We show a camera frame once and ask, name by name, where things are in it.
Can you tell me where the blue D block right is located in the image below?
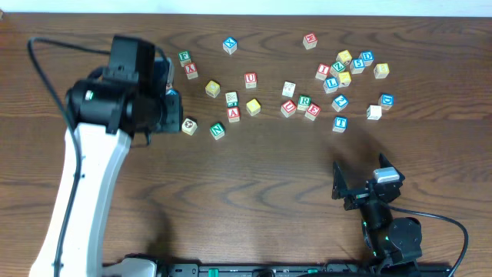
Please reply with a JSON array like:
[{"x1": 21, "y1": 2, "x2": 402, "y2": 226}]
[{"x1": 378, "y1": 94, "x2": 394, "y2": 110}]

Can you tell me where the yellow O block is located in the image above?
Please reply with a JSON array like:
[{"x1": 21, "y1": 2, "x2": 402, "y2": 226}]
[{"x1": 205, "y1": 80, "x2": 221, "y2": 98}]

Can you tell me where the red Y block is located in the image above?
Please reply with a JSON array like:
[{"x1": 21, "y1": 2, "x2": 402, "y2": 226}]
[{"x1": 184, "y1": 62, "x2": 198, "y2": 79}]

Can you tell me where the blue d block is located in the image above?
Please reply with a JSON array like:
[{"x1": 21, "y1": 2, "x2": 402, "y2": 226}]
[
  {"x1": 359, "y1": 51, "x2": 374, "y2": 67},
  {"x1": 378, "y1": 94, "x2": 394, "y2": 110}
]

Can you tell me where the yellow block upper right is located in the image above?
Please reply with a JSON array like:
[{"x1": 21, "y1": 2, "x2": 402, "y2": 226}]
[{"x1": 336, "y1": 50, "x2": 352, "y2": 65}]

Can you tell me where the red U block lower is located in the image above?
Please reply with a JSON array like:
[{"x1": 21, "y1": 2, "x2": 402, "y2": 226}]
[{"x1": 281, "y1": 100, "x2": 297, "y2": 118}]

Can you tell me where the red E block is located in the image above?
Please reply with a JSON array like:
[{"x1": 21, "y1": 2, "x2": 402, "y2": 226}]
[{"x1": 304, "y1": 103, "x2": 321, "y2": 121}]

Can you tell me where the green F block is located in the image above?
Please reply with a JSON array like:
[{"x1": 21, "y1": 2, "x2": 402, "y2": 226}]
[{"x1": 178, "y1": 51, "x2": 191, "y2": 67}]

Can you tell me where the cream picture block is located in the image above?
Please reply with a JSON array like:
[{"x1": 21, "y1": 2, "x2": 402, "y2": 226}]
[{"x1": 181, "y1": 118, "x2": 198, "y2": 135}]

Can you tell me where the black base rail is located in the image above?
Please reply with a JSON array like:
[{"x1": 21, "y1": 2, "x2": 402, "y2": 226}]
[{"x1": 156, "y1": 262, "x2": 451, "y2": 277}]

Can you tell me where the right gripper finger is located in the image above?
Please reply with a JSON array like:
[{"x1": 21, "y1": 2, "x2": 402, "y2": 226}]
[
  {"x1": 331, "y1": 162, "x2": 348, "y2": 199},
  {"x1": 378, "y1": 153, "x2": 405, "y2": 181}
]

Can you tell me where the blue P block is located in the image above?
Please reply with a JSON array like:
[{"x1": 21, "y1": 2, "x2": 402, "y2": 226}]
[{"x1": 166, "y1": 89, "x2": 179, "y2": 95}]

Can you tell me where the green R block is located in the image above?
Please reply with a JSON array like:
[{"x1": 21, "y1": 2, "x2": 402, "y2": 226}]
[{"x1": 298, "y1": 95, "x2": 311, "y2": 111}]

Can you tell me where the red block top right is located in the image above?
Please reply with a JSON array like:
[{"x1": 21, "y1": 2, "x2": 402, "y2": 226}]
[{"x1": 303, "y1": 33, "x2": 317, "y2": 50}]

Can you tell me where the blue T block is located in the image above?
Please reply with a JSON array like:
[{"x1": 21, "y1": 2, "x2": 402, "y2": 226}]
[{"x1": 332, "y1": 116, "x2": 348, "y2": 132}]

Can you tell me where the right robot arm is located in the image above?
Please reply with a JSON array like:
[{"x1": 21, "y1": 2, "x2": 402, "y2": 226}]
[{"x1": 331, "y1": 155, "x2": 422, "y2": 276}]

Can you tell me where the yellow block beside L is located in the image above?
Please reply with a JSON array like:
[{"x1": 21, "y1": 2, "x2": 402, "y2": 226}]
[{"x1": 337, "y1": 72, "x2": 351, "y2": 88}]

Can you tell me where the red U block upper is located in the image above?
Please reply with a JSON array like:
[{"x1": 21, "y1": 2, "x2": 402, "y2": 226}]
[{"x1": 244, "y1": 72, "x2": 258, "y2": 88}]

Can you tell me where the white block right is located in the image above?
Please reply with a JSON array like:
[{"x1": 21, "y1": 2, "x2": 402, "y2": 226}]
[{"x1": 367, "y1": 105, "x2": 382, "y2": 120}]

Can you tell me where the blue 5 block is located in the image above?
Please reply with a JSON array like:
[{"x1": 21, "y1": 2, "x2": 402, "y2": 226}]
[{"x1": 350, "y1": 58, "x2": 365, "y2": 75}]

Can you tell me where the blue D block upper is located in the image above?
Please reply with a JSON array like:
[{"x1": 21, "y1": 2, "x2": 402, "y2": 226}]
[{"x1": 359, "y1": 51, "x2": 374, "y2": 67}]

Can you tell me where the blue L block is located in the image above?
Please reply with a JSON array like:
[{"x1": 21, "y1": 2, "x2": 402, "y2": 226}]
[{"x1": 323, "y1": 77, "x2": 339, "y2": 94}]

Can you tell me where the yellow block centre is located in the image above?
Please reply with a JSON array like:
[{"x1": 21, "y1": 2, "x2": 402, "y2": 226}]
[{"x1": 246, "y1": 98, "x2": 261, "y2": 116}]

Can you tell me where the green Z block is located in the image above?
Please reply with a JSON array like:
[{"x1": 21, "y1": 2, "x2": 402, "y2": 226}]
[{"x1": 330, "y1": 61, "x2": 346, "y2": 77}]

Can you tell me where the blue 2 block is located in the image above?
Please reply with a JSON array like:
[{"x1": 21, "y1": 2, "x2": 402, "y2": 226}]
[{"x1": 332, "y1": 94, "x2": 349, "y2": 112}]

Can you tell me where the white picture block centre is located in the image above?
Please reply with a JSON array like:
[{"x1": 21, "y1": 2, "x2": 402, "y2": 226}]
[{"x1": 282, "y1": 82, "x2": 296, "y2": 98}]

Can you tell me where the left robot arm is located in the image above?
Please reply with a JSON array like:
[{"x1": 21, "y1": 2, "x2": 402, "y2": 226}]
[{"x1": 29, "y1": 122, "x2": 163, "y2": 277}]

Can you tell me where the red I block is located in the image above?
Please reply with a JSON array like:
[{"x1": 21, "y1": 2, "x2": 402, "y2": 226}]
[{"x1": 315, "y1": 63, "x2": 331, "y2": 81}]

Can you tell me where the white green picture block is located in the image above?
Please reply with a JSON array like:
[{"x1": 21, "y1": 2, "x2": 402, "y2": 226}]
[{"x1": 225, "y1": 92, "x2": 238, "y2": 108}]

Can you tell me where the green N block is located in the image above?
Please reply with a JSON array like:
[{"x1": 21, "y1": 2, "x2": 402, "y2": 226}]
[{"x1": 210, "y1": 122, "x2": 225, "y2": 140}]

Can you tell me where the blue X block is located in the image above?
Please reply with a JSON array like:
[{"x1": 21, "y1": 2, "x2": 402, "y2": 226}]
[{"x1": 222, "y1": 37, "x2": 238, "y2": 55}]

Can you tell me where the red u block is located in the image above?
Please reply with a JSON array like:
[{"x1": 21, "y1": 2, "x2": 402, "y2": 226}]
[
  {"x1": 281, "y1": 100, "x2": 297, "y2": 118},
  {"x1": 244, "y1": 72, "x2": 258, "y2": 88}
]

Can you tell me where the yellow 8 block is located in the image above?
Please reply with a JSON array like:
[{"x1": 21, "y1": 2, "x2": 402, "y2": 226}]
[{"x1": 374, "y1": 63, "x2": 390, "y2": 79}]

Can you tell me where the red A block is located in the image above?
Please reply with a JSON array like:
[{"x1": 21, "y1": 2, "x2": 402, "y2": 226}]
[{"x1": 227, "y1": 106, "x2": 241, "y2": 123}]

